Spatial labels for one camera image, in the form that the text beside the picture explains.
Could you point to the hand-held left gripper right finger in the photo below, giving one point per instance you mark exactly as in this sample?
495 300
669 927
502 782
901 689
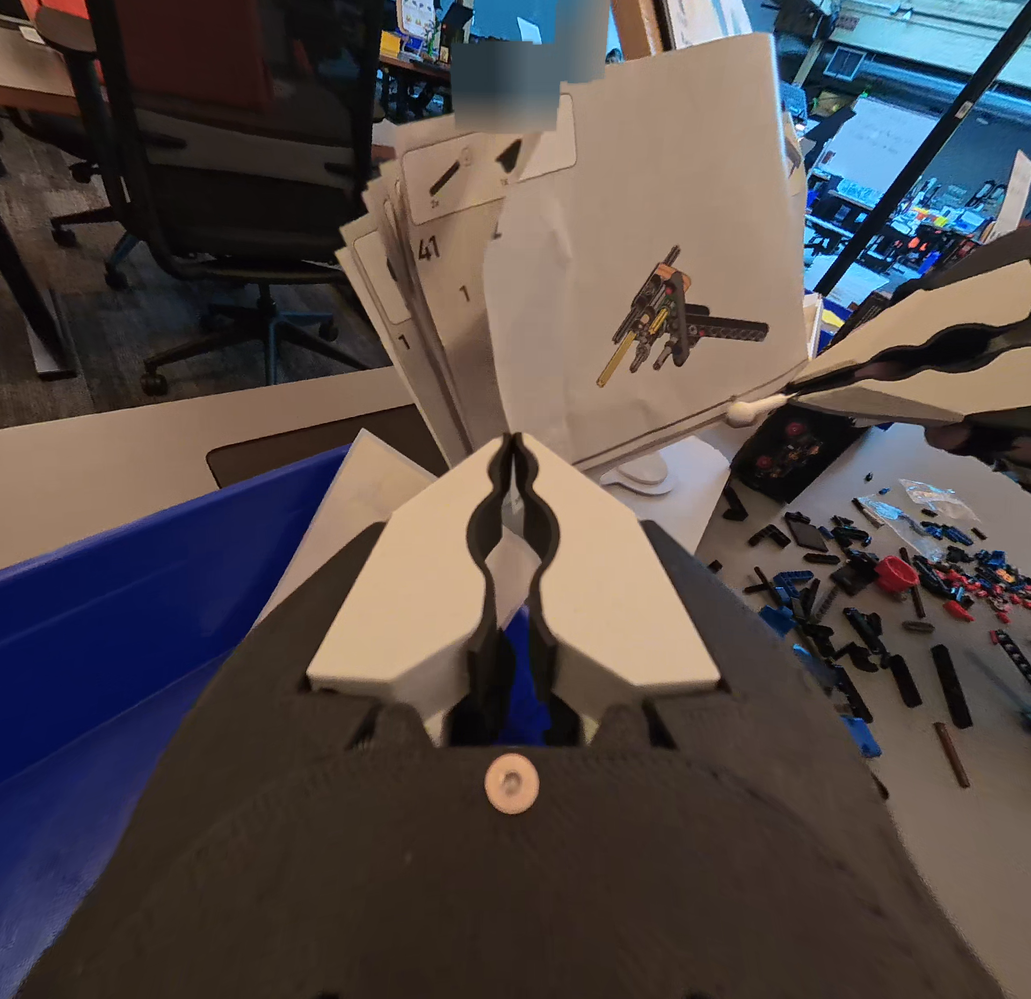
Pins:
628 612

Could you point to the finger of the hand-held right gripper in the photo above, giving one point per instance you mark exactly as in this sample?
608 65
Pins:
950 298
886 403

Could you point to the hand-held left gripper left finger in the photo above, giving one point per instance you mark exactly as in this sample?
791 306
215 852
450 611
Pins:
403 612

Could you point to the pile of small toy pins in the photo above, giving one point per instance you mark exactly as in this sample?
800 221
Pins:
983 572

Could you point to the instruction booklet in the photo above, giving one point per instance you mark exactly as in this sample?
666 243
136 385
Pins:
685 210

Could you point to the person's right hand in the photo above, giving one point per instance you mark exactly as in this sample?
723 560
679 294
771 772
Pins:
946 438

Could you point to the truck print toy set box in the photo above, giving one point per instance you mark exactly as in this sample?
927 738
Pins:
797 451

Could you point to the clear plastic bag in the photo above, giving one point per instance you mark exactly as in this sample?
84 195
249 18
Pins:
882 509
938 496

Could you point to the black support pole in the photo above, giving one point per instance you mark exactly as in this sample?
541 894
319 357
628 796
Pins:
926 145

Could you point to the black angled toy beam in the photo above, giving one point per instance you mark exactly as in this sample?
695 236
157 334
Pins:
733 506
769 536

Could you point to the whiteboard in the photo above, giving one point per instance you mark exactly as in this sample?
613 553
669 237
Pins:
878 145

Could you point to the red wheel hub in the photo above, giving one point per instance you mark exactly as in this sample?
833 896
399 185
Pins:
896 574

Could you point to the black curved toy piece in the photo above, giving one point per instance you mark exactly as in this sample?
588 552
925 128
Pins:
854 579

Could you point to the pile of black toy beams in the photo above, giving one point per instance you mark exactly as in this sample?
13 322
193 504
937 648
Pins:
854 637

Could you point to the blue bin with white tag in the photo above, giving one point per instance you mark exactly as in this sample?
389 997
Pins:
121 612

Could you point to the short black toy beam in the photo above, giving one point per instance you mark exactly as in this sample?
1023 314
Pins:
953 685

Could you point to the brown toy axle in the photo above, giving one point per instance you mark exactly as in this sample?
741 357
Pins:
953 753

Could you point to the black mesh office chair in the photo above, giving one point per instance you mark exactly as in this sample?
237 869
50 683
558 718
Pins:
225 170

